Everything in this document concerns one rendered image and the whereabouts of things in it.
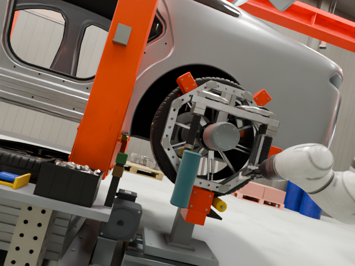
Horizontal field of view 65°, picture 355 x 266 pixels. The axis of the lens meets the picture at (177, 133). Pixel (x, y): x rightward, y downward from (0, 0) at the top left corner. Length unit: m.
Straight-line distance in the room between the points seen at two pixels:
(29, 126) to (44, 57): 1.69
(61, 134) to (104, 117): 6.17
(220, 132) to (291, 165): 0.51
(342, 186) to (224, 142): 0.57
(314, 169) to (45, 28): 7.39
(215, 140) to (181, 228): 0.58
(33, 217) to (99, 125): 0.42
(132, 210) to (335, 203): 0.89
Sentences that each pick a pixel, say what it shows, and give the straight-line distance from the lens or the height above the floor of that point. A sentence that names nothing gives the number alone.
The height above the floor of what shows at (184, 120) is 0.93.
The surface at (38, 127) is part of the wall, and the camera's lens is 7.46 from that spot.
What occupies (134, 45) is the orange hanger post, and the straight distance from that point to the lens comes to 1.29.
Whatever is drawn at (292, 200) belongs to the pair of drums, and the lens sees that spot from 8.64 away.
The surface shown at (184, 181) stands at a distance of 1.29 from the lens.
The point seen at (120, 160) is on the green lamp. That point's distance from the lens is 1.07.
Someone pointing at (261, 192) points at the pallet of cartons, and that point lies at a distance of 7.51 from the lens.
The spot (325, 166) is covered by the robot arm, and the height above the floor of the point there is 0.79.
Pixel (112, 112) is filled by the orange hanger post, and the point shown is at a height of 0.81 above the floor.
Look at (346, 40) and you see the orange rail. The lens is 5.03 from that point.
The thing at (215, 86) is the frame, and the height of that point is 1.09.
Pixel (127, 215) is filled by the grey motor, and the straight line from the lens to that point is 1.42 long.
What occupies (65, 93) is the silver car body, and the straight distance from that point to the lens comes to 1.81.
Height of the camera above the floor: 0.72
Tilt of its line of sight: 4 degrees up
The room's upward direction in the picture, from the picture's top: 16 degrees clockwise
